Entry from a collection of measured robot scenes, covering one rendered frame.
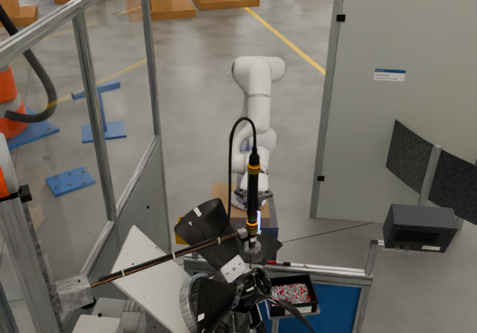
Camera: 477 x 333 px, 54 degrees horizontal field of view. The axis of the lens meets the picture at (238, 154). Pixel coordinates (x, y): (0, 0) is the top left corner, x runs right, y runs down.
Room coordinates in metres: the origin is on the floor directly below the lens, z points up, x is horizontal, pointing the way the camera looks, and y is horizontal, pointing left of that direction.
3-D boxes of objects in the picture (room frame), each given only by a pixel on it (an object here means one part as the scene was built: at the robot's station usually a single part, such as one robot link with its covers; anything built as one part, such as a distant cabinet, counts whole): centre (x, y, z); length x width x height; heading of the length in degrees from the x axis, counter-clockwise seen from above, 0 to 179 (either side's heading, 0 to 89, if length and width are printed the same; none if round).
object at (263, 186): (1.39, -0.06, 1.50); 0.11 x 0.10 x 0.07; 174
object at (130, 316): (1.32, 0.44, 0.87); 0.15 x 0.09 x 0.02; 178
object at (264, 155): (1.53, -0.07, 1.50); 0.13 x 0.09 x 0.08; 174
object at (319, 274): (1.63, -0.19, 0.82); 0.90 x 0.04 x 0.08; 84
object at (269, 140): (1.96, -0.09, 1.30); 0.19 x 0.12 x 0.24; 91
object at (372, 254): (1.58, -0.62, 0.96); 0.03 x 0.03 x 0.20; 84
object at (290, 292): (1.46, -0.24, 0.84); 0.19 x 0.14 x 0.04; 98
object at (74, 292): (0.98, 0.50, 1.39); 0.10 x 0.07 x 0.08; 119
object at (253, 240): (1.28, -0.05, 1.50); 0.04 x 0.04 x 0.46
